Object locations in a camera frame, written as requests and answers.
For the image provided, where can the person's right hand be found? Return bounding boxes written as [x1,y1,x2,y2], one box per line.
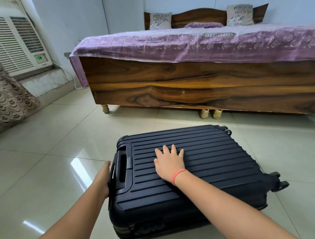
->
[154,144,188,184]

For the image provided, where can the person's left hand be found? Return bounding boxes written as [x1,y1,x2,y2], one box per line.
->
[95,161,111,199]

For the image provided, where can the dark navy hard-shell suitcase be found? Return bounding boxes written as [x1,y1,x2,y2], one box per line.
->
[108,124,290,239]

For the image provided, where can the person's left forearm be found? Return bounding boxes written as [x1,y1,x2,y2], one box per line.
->
[38,177,109,239]

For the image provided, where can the person's right forearm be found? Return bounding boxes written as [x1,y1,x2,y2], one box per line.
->
[172,170,297,239]

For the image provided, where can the purple patterned bedsheet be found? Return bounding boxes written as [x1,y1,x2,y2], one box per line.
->
[69,23,315,88]

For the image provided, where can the brown scallop-patterned curtain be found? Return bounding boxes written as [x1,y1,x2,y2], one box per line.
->
[0,62,41,134]

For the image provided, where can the beige printed cushion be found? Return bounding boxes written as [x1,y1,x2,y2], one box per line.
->
[149,11,173,31]
[226,4,254,27]

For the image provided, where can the purple pillow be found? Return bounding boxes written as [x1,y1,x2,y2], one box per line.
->
[184,22,225,29]

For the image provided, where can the white window air conditioner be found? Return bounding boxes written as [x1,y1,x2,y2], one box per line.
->
[0,6,53,79]

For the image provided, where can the red thread bracelet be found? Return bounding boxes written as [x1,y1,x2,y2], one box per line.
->
[171,169,188,186]

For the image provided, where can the wooden bed frame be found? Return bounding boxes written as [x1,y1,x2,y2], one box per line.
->
[79,3,315,120]

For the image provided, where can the white wall cable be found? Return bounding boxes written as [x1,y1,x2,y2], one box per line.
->
[60,65,84,90]

